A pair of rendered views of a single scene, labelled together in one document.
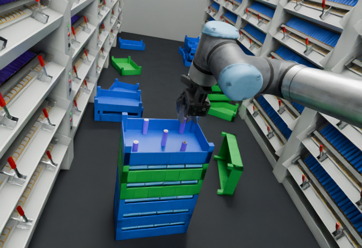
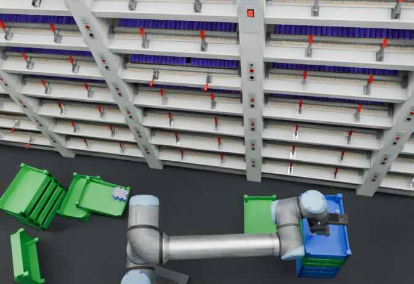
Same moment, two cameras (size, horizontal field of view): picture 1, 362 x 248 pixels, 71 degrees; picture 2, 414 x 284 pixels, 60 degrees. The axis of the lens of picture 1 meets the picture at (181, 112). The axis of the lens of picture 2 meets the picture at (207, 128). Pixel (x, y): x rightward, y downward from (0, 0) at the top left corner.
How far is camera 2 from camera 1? 156 cm
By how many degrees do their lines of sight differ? 83
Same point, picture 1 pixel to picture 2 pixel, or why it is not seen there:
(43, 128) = (338, 157)
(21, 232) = (286, 170)
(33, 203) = (304, 171)
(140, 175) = not seen: hidden behind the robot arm
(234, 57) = (283, 202)
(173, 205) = not seen: hidden behind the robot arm
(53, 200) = (324, 188)
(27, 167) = (302, 156)
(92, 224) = not seen: hidden behind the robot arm
